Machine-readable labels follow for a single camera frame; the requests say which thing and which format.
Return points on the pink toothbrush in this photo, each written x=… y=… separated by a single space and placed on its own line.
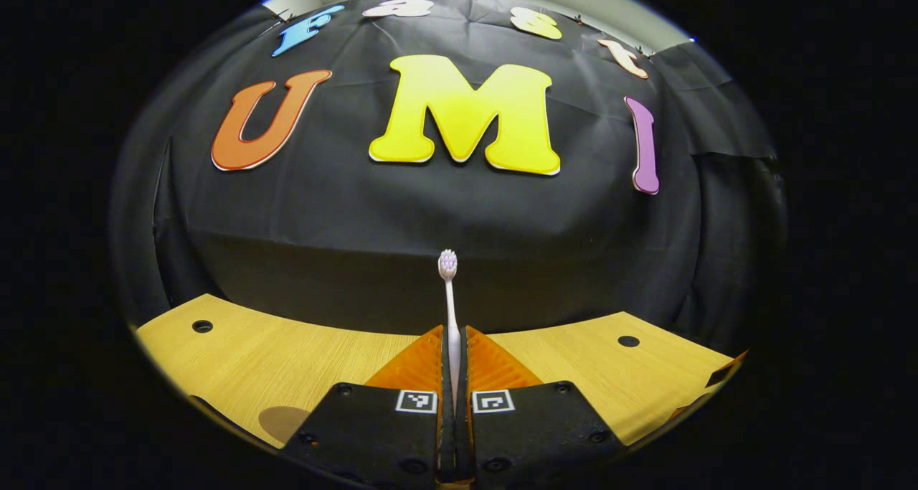
x=451 y=311

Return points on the light wooden desktop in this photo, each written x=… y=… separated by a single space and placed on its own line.
x=287 y=361

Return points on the black backdrop cloth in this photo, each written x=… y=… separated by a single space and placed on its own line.
x=358 y=217

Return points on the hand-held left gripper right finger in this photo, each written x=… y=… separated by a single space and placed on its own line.
x=466 y=440

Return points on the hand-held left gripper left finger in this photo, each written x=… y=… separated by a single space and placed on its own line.
x=445 y=440

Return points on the round brown coaster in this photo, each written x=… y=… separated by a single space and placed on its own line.
x=280 y=422

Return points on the black desk side bracket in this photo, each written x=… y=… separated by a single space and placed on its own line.
x=721 y=377

